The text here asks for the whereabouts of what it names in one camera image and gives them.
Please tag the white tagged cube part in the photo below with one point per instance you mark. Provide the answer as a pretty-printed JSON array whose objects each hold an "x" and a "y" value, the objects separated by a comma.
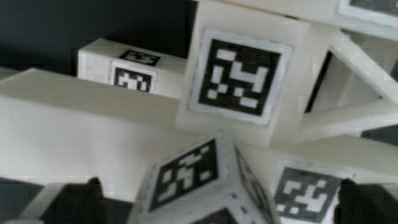
[{"x": 201, "y": 189}]

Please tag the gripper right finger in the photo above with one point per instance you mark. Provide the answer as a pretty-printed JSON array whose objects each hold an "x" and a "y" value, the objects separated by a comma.
[{"x": 367, "y": 203}]

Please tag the white chair back frame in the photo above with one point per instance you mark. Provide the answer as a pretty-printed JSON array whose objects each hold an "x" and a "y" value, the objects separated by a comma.
[{"x": 287, "y": 85}]

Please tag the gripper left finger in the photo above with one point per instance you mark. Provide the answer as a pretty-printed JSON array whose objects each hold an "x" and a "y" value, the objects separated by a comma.
[{"x": 72, "y": 203}]

